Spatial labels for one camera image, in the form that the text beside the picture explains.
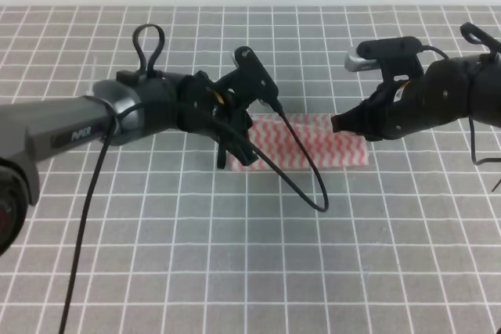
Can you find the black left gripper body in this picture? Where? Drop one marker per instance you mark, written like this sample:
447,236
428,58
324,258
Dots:
213,108

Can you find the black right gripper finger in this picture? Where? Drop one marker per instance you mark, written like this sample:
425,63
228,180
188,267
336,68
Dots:
353,121

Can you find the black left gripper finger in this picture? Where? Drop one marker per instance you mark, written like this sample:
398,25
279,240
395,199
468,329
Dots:
241,148
221,155

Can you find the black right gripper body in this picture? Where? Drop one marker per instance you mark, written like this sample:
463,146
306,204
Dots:
396,109

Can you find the pink white wavy towel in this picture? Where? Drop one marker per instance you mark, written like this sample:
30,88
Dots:
327,149

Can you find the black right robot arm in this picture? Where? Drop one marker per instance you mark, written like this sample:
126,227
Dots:
464,87

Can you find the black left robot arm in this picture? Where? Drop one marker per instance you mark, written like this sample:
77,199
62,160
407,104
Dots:
130,107

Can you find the grey checked tablecloth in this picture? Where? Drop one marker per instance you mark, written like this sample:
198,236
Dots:
410,244

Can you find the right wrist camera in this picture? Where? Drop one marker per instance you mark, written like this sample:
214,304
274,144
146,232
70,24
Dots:
394,57

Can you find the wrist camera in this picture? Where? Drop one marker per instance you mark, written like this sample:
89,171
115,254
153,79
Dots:
394,57
252,81

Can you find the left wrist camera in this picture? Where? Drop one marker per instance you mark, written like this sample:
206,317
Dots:
252,81

